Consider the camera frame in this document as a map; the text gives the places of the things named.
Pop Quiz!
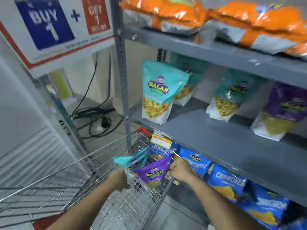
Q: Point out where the blue chips bag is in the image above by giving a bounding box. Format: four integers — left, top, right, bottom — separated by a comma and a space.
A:
279, 214, 307, 230
207, 163, 248, 202
179, 146, 213, 179
239, 183, 291, 230
149, 141, 181, 165

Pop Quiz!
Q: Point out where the person's left forearm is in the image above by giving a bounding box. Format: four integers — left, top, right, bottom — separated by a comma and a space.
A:
47, 177, 118, 230

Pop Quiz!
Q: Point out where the person's left hand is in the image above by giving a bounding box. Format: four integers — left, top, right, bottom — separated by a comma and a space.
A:
107, 168, 131, 191

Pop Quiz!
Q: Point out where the white promotional sign board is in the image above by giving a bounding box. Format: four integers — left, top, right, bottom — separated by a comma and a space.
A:
0, 0, 116, 79

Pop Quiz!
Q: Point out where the yellow price tag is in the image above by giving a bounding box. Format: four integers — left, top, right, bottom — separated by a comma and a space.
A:
151, 134, 173, 149

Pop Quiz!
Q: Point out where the grey metal shelf rack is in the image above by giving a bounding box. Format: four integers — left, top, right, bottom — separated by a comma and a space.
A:
109, 0, 307, 230

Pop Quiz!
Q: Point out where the person's right forearm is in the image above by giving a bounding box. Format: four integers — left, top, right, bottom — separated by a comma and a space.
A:
186, 173, 265, 230

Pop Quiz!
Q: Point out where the metal wire shopping cart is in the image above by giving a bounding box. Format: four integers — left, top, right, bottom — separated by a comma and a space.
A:
0, 127, 181, 230

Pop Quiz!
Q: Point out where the yellow green board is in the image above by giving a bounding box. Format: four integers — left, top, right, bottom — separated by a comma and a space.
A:
47, 69, 74, 103

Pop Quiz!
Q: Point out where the orange snack bag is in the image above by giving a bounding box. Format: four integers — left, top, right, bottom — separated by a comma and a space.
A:
283, 42, 307, 58
119, 0, 208, 36
207, 0, 307, 55

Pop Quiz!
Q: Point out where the person's right hand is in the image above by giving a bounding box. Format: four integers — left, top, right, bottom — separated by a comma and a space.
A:
167, 157, 196, 183

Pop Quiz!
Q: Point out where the black cable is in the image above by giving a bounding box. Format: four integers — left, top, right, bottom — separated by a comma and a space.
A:
72, 52, 125, 139
70, 53, 99, 118

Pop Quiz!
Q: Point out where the teal snack pouch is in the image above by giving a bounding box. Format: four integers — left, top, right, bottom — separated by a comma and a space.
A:
113, 147, 150, 176
141, 59, 190, 125
170, 53, 209, 107
206, 69, 268, 122

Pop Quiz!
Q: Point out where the purple snack pouch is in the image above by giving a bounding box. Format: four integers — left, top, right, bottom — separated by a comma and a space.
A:
134, 155, 173, 189
251, 82, 307, 142

